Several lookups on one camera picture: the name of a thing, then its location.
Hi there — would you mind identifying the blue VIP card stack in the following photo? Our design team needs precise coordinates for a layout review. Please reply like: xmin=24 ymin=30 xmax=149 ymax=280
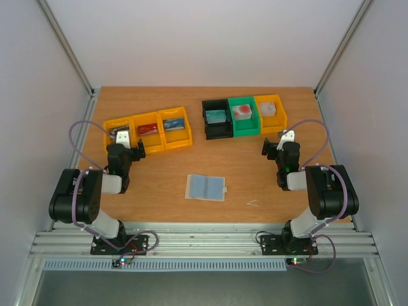
xmin=163 ymin=117 xmax=186 ymax=131

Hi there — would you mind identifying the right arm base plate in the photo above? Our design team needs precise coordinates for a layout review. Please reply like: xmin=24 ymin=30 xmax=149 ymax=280
xmin=260 ymin=235 xmax=319 ymax=256

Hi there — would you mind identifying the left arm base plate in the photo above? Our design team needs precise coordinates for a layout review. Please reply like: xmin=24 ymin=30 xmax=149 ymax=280
xmin=90 ymin=234 xmax=149 ymax=256

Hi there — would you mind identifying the yellow bin with red cards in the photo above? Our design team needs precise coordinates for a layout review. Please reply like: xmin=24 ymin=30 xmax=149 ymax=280
xmin=131 ymin=112 xmax=165 ymax=154

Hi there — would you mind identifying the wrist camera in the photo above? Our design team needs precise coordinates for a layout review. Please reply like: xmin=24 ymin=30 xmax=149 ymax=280
xmin=115 ymin=130 xmax=131 ymax=149
xmin=277 ymin=129 xmax=295 ymax=150

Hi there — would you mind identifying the yellow bin with blue cards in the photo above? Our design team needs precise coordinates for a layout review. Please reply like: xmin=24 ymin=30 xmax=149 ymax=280
xmin=158 ymin=106 xmax=193 ymax=150

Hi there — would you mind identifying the grey slotted cable duct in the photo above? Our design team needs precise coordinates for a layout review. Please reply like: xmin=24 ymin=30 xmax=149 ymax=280
xmin=43 ymin=259 xmax=287 ymax=272

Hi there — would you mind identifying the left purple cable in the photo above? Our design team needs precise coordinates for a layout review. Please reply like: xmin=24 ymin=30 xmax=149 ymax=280
xmin=68 ymin=120 xmax=160 ymax=256

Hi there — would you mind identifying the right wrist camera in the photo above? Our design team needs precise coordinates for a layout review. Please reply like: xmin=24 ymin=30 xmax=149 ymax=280
xmin=277 ymin=129 xmax=295 ymax=150

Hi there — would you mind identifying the right yellow bin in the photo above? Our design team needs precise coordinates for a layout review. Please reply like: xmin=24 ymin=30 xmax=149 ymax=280
xmin=254 ymin=94 xmax=288 ymax=134

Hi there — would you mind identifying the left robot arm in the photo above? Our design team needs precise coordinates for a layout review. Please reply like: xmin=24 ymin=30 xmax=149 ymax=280
xmin=48 ymin=140 xmax=146 ymax=254

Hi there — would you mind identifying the green bin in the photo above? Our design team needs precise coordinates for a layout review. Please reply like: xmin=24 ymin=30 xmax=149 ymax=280
xmin=228 ymin=96 xmax=261 ymax=137

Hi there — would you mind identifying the beige card holder wallet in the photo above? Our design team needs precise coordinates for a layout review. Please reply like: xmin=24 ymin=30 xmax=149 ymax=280
xmin=185 ymin=174 xmax=228 ymax=202

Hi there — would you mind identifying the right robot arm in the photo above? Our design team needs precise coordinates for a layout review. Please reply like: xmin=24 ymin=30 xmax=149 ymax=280
xmin=256 ymin=139 xmax=360 ymax=256

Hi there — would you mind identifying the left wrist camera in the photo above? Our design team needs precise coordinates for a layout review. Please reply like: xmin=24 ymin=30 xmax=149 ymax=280
xmin=115 ymin=130 xmax=131 ymax=149

